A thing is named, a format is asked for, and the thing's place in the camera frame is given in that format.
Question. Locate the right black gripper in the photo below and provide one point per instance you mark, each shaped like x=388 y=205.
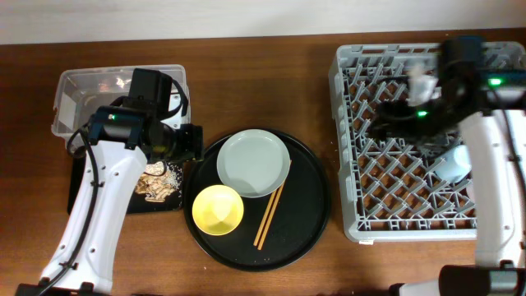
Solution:
x=403 y=109

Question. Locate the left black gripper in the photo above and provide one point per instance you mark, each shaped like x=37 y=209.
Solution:
x=192 y=146

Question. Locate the food scraps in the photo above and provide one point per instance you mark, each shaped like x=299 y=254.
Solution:
x=161 y=182

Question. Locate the grey round plate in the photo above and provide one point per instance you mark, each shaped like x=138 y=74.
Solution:
x=253 y=162

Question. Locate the blue cup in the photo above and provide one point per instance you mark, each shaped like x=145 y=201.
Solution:
x=454 y=165

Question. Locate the yellow bowl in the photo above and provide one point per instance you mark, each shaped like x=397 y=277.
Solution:
x=217 y=210

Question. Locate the wooden chopstick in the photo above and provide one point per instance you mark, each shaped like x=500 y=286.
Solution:
x=265 y=217
x=271 y=216

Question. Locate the pink cup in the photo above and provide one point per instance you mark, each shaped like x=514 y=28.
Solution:
x=470 y=192

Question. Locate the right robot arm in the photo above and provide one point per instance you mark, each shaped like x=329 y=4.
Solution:
x=488 y=107

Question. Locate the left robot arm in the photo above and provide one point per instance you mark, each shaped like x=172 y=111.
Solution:
x=84 y=259

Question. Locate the grey dishwasher rack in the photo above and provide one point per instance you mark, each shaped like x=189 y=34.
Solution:
x=389 y=190

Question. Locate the clear plastic waste bin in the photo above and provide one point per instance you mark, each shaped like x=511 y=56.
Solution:
x=81 y=92

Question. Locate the black rectangular tray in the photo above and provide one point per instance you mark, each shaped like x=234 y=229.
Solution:
x=138 y=204

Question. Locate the round black serving tray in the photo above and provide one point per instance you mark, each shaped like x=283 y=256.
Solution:
x=297 y=224

